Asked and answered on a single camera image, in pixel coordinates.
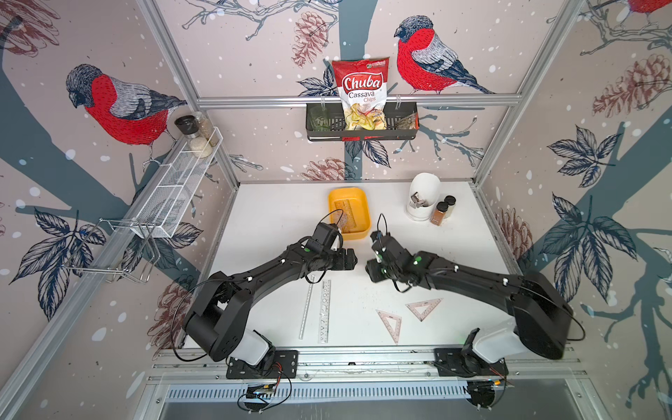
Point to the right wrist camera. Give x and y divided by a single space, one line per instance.
385 246

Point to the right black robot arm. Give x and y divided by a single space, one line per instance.
540 317

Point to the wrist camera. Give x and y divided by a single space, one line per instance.
385 246
323 237

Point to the red Chuba chips bag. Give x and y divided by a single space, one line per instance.
362 87

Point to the pink triangle set square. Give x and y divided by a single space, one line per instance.
392 323

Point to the black lid grinder jar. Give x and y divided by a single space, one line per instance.
188 126

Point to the blue clear set square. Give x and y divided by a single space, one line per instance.
365 223

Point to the black hanging basket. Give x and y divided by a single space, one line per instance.
332 122

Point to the clear shape stencil ruler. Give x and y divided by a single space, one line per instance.
324 318

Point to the thin clear straight ruler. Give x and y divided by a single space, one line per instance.
306 310

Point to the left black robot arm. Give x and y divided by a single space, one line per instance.
218 317

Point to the metal clips in cup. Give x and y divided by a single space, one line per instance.
417 201

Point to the white utensil holder cup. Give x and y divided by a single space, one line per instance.
428 185

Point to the yellow plastic storage box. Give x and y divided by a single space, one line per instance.
342 194

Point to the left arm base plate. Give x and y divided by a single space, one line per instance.
277 363

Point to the white wire shelf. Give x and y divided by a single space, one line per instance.
179 179

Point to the wire cup hanger rack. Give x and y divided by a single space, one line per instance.
110 263

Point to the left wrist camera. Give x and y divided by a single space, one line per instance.
323 237

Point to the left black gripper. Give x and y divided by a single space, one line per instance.
342 262

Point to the long pink ruler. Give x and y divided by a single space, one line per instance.
342 215

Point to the glass spice jar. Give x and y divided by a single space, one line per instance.
206 127

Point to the short clear stencil ruler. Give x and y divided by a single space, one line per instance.
354 215

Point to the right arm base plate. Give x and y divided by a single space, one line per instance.
453 362

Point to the brown spice jar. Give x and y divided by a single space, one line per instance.
439 213

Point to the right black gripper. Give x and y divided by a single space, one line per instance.
371 269

